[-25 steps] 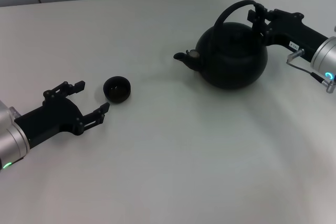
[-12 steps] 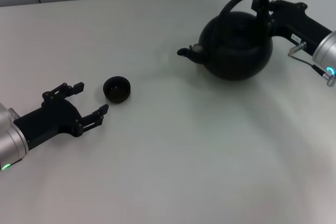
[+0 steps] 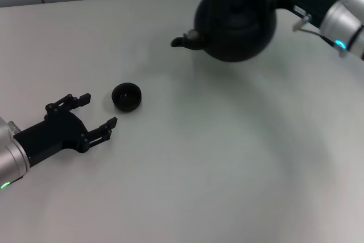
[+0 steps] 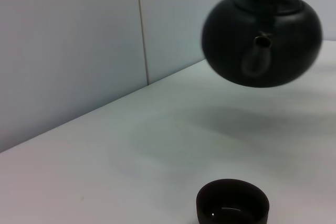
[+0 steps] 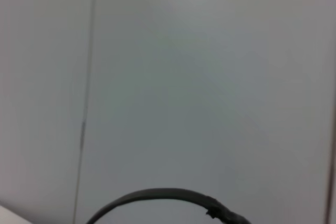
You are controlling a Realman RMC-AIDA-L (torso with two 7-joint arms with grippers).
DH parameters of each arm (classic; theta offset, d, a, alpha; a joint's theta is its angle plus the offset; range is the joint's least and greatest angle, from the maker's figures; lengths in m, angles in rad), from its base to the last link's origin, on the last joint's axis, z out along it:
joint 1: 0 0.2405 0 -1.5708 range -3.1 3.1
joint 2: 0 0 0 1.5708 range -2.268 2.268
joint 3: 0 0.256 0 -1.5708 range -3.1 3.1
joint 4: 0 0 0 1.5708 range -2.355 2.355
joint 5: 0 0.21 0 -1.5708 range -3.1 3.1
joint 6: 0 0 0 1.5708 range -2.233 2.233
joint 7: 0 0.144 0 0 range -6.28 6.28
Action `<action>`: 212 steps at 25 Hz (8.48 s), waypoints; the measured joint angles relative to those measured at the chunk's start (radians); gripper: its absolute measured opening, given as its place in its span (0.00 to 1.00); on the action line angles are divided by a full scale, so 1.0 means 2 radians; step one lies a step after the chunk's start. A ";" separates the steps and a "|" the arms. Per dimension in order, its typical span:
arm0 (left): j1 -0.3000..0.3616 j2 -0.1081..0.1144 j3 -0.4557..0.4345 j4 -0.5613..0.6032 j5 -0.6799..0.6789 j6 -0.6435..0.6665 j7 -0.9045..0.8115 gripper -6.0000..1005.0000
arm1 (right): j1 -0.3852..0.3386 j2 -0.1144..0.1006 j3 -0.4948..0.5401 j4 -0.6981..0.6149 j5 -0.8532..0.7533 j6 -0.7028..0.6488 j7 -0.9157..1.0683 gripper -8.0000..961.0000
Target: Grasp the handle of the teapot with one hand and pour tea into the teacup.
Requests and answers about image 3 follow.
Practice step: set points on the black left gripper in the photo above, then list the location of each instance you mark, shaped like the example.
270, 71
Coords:
57, 133

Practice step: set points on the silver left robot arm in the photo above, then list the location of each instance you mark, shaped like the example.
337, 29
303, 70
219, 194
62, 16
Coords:
11, 159

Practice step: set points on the small black teacup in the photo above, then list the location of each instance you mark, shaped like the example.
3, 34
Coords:
128, 103

